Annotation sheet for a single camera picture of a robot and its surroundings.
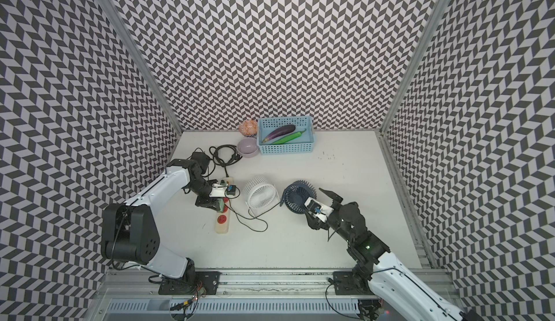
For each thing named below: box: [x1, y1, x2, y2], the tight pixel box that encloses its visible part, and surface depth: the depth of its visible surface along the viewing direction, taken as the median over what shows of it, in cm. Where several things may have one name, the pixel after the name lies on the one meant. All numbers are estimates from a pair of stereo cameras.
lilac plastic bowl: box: [237, 137, 259, 158], surface depth 107 cm
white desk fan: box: [242, 174, 282, 217], surface depth 87 cm
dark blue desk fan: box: [279, 179, 318, 214], surface depth 88 cm
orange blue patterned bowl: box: [238, 120, 258, 137], surface depth 122 cm
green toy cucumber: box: [271, 128, 308, 145], surface depth 114 cm
